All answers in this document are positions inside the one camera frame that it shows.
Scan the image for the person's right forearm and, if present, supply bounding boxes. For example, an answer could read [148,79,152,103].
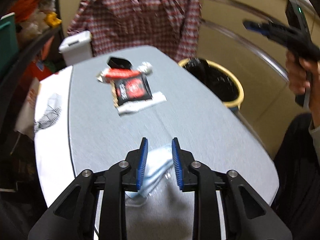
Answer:
[309,80,320,133]

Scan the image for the orange printed sack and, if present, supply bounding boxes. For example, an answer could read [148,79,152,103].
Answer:
[21,36,55,86]

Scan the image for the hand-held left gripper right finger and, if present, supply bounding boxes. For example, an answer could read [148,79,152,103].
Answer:
[171,137,293,240]

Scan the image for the blue face mask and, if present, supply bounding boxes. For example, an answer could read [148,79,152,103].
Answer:
[124,145,176,206]

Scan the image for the teal storage box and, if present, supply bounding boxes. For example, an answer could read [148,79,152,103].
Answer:
[0,12,21,74]

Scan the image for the person's right hand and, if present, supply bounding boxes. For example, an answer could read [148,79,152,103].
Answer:
[285,51,320,97]

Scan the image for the grey table mat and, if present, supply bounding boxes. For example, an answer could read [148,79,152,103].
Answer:
[67,45,280,240]

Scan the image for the red white snack wrapper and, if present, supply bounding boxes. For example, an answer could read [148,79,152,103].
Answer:
[97,68,141,83]

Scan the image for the red plaid shirt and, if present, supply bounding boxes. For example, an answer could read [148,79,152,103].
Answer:
[67,0,203,63]

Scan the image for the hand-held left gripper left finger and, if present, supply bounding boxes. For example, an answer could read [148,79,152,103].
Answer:
[27,137,149,240]

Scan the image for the white lidded bin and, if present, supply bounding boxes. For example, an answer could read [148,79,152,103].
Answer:
[59,31,93,67]

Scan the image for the green plastic bag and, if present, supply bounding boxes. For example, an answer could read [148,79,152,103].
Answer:
[40,59,56,73]

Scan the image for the black shelf rack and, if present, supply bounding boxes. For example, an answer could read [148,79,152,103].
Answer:
[0,0,63,90]

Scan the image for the clear bags of food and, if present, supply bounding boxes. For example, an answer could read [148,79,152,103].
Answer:
[16,0,57,39]

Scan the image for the person's dark clothing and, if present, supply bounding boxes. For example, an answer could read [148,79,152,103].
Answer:
[271,114,320,240]

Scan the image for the black red snack packet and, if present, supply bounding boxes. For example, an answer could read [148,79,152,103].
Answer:
[111,76,153,108]

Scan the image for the beige kitchen cabinet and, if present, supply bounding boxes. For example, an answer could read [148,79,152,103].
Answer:
[200,0,320,160]

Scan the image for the yellow rimmed grey trash bin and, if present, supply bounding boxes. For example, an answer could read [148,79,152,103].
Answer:
[178,58,244,111]

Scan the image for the white printed table cover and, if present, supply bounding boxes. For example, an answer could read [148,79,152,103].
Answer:
[15,66,75,206]

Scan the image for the white paper wrapper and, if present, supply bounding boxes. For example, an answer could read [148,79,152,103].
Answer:
[117,92,167,116]

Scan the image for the red orange plastic bag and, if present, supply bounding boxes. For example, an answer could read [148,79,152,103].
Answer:
[10,0,40,23]

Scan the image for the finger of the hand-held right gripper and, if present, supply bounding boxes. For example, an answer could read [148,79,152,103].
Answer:
[242,19,278,39]

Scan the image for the clear plastic bag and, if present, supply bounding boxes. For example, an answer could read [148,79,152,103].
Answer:
[137,61,153,76]

